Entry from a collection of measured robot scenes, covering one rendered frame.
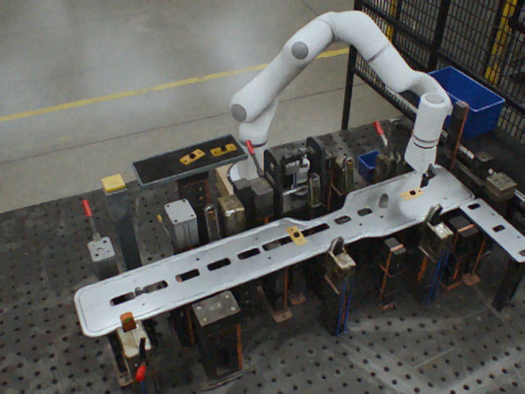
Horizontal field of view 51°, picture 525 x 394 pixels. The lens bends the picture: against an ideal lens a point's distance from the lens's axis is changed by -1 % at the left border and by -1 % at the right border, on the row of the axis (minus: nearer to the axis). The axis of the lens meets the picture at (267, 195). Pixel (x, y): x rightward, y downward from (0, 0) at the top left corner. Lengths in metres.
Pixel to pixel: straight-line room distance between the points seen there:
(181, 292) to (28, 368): 0.61
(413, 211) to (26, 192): 2.56
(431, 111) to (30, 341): 1.51
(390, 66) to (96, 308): 1.13
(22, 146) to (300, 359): 2.84
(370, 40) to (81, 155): 2.62
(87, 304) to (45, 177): 2.22
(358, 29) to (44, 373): 1.46
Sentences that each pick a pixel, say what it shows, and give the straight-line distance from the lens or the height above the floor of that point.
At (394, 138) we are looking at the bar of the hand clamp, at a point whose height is 1.14.
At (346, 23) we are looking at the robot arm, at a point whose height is 1.58.
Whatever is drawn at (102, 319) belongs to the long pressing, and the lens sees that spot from 1.69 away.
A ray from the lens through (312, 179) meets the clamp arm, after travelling 1.91.
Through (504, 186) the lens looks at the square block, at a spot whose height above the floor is 1.06.
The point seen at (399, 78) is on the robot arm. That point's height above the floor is 1.45.
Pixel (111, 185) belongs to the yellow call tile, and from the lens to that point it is 1.83.
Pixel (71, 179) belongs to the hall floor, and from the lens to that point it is 3.80.
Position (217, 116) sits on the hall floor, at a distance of 4.17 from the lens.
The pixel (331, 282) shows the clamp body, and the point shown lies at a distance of 1.80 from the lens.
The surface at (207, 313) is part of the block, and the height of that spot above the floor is 1.03.
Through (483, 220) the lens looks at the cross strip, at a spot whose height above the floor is 1.00.
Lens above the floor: 2.32
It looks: 42 degrees down
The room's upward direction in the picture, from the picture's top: straight up
